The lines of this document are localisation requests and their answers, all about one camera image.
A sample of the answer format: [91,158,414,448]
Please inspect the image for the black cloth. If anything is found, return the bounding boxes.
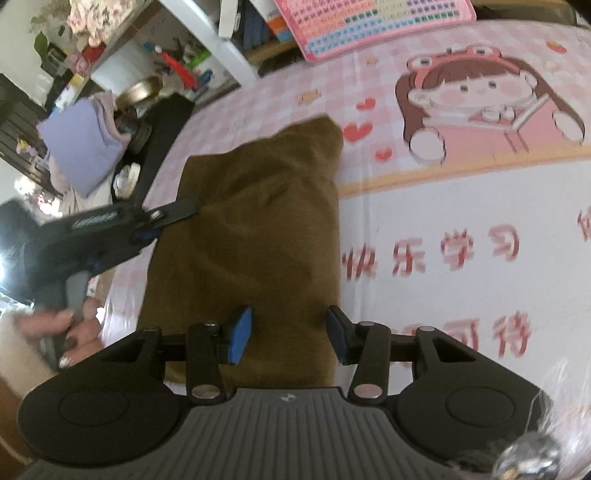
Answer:
[133,95,195,209]

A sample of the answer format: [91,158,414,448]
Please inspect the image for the brown pants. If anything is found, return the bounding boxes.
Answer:
[137,116,345,394]

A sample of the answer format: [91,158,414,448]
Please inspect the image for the person's left hand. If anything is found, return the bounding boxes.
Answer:
[17,296,103,371]

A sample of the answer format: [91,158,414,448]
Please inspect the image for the metal bowl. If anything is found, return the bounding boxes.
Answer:
[115,76,163,110]

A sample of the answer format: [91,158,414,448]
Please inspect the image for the pink cartoon desk mat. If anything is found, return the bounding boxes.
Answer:
[95,18,591,398]

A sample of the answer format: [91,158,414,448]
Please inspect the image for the floral patterned cloth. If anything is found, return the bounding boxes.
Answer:
[67,0,126,48]

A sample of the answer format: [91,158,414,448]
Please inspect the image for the white shelf post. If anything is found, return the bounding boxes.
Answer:
[159,0,260,86]

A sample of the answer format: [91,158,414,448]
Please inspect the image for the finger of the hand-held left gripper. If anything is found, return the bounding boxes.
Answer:
[132,198,200,244]

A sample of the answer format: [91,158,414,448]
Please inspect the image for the purple folded cloth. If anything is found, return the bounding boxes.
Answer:
[36,98,126,198]

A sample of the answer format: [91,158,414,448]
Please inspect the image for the glass jar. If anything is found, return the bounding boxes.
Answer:
[112,162,142,195]

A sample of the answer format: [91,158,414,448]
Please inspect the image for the person's left forearm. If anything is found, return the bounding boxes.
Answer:
[0,308,62,400]

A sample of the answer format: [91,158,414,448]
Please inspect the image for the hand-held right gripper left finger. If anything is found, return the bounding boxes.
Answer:
[98,306,254,405]

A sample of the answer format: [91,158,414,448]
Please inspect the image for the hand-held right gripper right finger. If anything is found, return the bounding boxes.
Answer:
[326,305,479,405]

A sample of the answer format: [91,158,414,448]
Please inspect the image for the red plastic toy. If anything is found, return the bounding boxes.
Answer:
[161,50,197,83]

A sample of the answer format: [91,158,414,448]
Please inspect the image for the pink toy learning tablet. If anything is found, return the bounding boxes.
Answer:
[274,0,477,64]

